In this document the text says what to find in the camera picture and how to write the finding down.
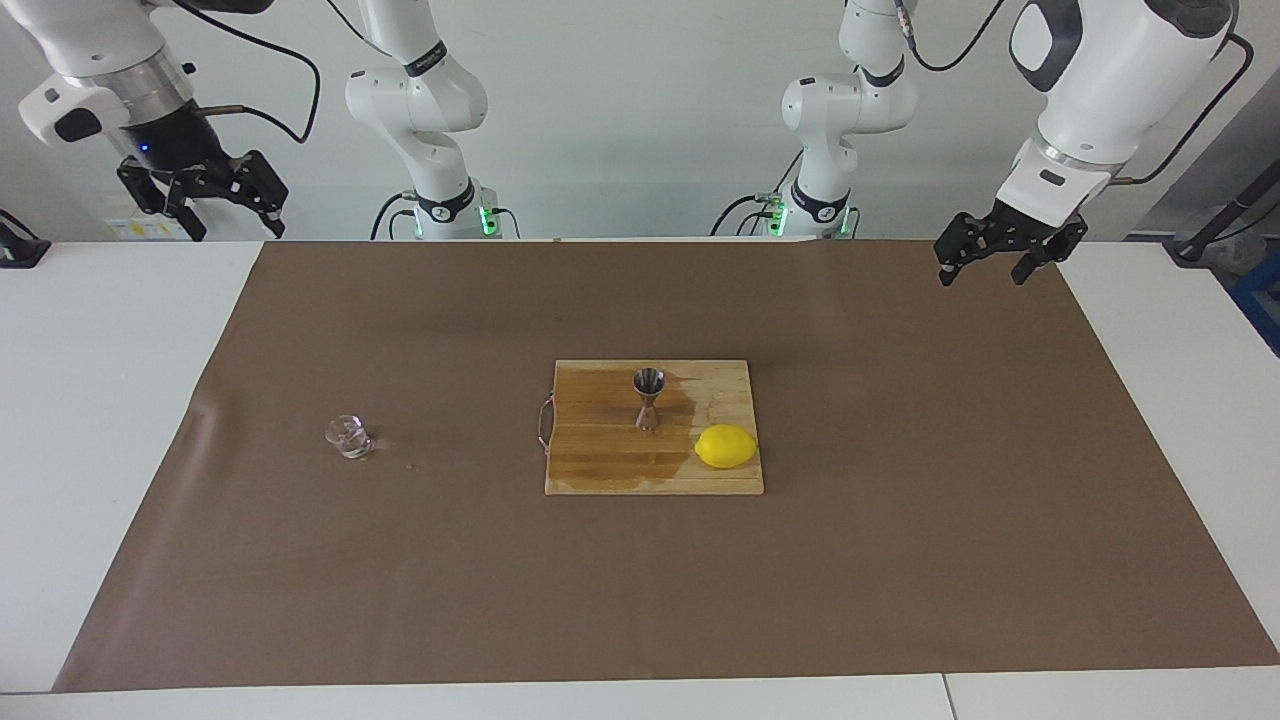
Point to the black table clamp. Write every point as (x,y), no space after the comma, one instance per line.
(20,252)

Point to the black tripod pole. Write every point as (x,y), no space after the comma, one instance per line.
(1200,235)

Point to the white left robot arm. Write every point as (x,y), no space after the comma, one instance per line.
(1100,70)

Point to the steel double jigger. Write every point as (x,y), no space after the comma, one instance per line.
(649,380)

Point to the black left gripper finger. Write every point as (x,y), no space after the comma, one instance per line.
(1055,255)
(958,242)

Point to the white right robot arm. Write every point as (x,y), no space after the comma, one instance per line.
(100,60)

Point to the small clear glass cup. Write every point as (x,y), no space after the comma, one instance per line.
(348,437)

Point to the blue crate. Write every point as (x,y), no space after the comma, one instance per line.
(1262,300)

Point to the brown table mat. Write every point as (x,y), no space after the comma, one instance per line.
(900,560)

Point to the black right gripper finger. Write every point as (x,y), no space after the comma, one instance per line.
(255,185)
(160,195)

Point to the wooden cutting board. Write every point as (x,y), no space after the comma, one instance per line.
(600,460)

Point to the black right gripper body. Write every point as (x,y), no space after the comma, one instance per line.
(175,140)

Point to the yellow lemon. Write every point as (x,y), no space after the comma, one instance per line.
(726,447)

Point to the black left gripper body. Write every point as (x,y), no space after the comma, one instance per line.
(1030,232)

